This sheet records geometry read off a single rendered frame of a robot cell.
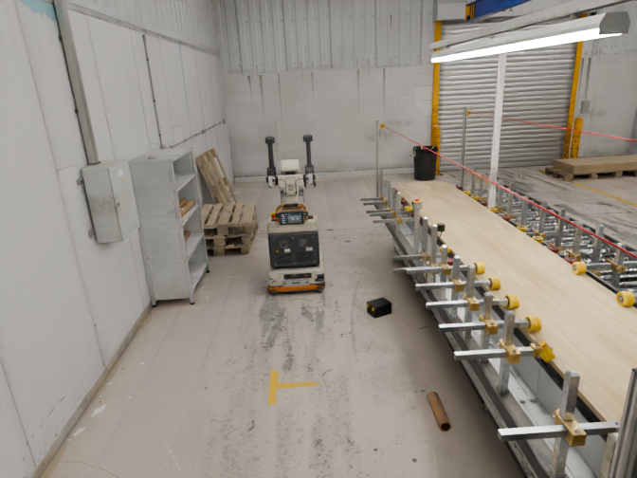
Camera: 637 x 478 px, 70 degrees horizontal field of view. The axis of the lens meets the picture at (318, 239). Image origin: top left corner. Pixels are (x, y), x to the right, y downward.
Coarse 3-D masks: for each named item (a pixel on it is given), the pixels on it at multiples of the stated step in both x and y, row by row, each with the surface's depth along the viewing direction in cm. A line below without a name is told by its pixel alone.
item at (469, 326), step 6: (444, 324) 234; (450, 324) 234; (456, 324) 234; (462, 324) 234; (468, 324) 233; (474, 324) 233; (480, 324) 233; (498, 324) 233; (516, 324) 233; (522, 324) 233; (528, 324) 233; (444, 330) 233; (450, 330) 233; (456, 330) 233; (462, 330) 233; (468, 330) 233
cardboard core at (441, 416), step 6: (432, 396) 314; (438, 396) 315; (432, 402) 310; (438, 402) 308; (432, 408) 307; (438, 408) 303; (438, 414) 298; (444, 414) 296; (438, 420) 295; (444, 420) 292; (444, 426) 296; (450, 426) 292
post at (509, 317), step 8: (512, 312) 207; (504, 320) 211; (512, 320) 208; (504, 328) 211; (512, 328) 209; (504, 336) 212; (512, 336) 211; (504, 344) 212; (512, 344) 212; (504, 360) 215; (504, 368) 216; (504, 376) 218; (504, 384) 219
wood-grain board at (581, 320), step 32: (416, 192) 532; (448, 192) 525; (448, 224) 411; (480, 224) 407; (480, 256) 335; (512, 256) 332; (544, 256) 329; (512, 288) 283; (544, 288) 280; (576, 288) 278; (544, 320) 245; (576, 320) 244; (608, 320) 242; (576, 352) 216; (608, 352) 215; (608, 384) 193; (608, 416) 175
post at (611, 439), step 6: (612, 438) 138; (606, 444) 141; (612, 444) 138; (606, 450) 141; (612, 450) 138; (606, 456) 142; (612, 456) 139; (606, 462) 142; (606, 468) 142; (600, 474) 145; (606, 474) 142
